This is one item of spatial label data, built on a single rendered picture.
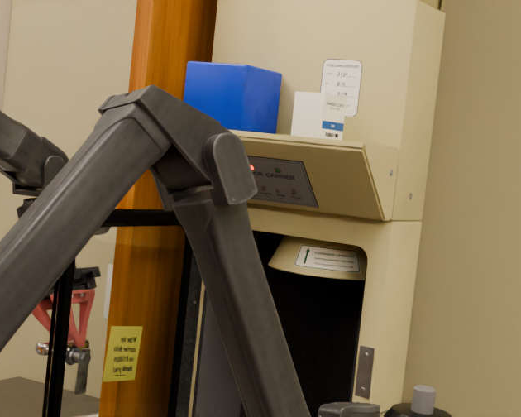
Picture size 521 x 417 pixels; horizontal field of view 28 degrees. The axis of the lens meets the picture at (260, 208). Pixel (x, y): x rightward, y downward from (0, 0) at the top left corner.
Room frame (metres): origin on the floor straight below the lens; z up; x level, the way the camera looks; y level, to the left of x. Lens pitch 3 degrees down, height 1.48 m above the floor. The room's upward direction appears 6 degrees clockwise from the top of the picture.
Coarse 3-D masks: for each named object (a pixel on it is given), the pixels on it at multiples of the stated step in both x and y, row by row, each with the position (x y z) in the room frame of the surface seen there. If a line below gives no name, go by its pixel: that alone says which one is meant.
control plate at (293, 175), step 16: (256, 160) 1.41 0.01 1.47; (272, 160) 1.40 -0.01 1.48; (288, 160) 1.38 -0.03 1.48; (256, 176) 1.44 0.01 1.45; (272, 176) 1.42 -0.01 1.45; (288, 176) 1.41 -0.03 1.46; (304, 176) 1.39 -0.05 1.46; (272, 192) 1.45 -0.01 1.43; (288, 192) 1.43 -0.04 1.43; (304, 192) 1.41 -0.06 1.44
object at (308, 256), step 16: (288, 240) 1.53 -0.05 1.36; (304, 240) 1.50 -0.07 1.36; (320, 240) 1.50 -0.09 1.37; (272, 256) 1.56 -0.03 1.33; (288, 256) 1.51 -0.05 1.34; (304, 256) 1.49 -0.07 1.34; (320, 256) 1.48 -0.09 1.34; (336, 256) 1.48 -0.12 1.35; (352, 256) 1.49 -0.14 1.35; (304, 272) 1.48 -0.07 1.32; (320, 272) 1.48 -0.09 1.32; (336, 272) 1.48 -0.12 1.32; (352, 272) 1.48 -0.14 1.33
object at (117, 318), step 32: (96, 256) 1.34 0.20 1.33; (128, 256) 1.40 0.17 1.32; (160, 256) 1.47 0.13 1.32; (96, 288) 1.34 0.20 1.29; (128, 288) 1.41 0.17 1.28; (160, 288) 1.48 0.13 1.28; (96, 320) 1.35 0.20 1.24; (128, 320) 1.41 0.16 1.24; (160, 320) 1.49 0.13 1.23; (96, 352) 1.36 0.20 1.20; (128, 352) 1.42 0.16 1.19; (160, 352) 1.49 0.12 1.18; (64, 384) 1.30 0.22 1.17; (96, 384) 1.36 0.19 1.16; (128, 384) 1.43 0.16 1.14; (160, 384) 1.50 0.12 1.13; (64, 416) 1.31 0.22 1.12; (96, 416) 1.37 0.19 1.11; (128, 416) 1.43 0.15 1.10; (160, 416) 1.51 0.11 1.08
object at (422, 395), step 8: (416, 392) 1.27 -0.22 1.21; (424, 392) 1.27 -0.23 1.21; (432, 392) 1.27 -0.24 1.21; (416, 400) 1.27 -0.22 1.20; (424, 400) 1.27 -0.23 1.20; (432, 400) 1.27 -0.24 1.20; (392, 408) 1.28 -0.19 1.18; (400, 408) 1.28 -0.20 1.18; (408, 408) 1.29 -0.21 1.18; (416, 408) 1.27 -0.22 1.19; (424, 408) 1.27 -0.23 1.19; (432, 408) 1.27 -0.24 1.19; (384, 416) 1.28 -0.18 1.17; (392, 416) 1.27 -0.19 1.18; (400, 416) 1.26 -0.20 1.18; (408, 416) 1.25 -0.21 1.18; (416, 416) 1.25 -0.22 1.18; (424, 416) 1.26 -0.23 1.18; (432, 416) 1.26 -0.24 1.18; (440, 416) 1.27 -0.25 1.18; (448, 416) 1.27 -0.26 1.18
